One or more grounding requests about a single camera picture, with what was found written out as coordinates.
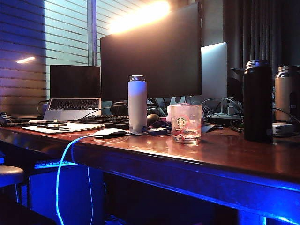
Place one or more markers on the black thermos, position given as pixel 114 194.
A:
pixel 257 100

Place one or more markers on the white thermos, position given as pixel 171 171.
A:
pixel 137 105

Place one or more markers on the printed glass cup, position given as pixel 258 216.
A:
pixel 186 124

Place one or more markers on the grey steel thermos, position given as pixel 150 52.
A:
pixel 284 98

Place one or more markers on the black computer mouse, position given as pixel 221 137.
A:
pixel 153 118

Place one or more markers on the black headphones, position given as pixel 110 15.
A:
pixel 119 108

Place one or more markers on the white flat mouse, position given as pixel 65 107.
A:
pixel 110 132

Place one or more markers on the black keyboard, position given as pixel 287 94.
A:
pixel 105 120

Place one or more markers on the large black monitor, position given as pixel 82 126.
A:
pixel 150 58

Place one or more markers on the dark blue pad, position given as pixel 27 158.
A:
pixel 208 128

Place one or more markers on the white notebook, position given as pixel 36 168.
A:
pixel 79 127

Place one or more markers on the black power strip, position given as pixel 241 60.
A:
pixel 222 118

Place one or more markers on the silver laptop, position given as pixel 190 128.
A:
pixel 75 82

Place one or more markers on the black pen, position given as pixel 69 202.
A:
pixel 58 128
pixel 51 125

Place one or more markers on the backlit keyboard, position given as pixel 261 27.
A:
pixel 54 163

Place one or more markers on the under-desk cabinet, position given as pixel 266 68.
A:
pixel 70 194

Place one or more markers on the black ridged strip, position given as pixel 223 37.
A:
pixel 35 123

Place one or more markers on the white power adapter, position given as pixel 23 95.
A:
pixel 282 129

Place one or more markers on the round stool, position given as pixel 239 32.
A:
pixel 10 173

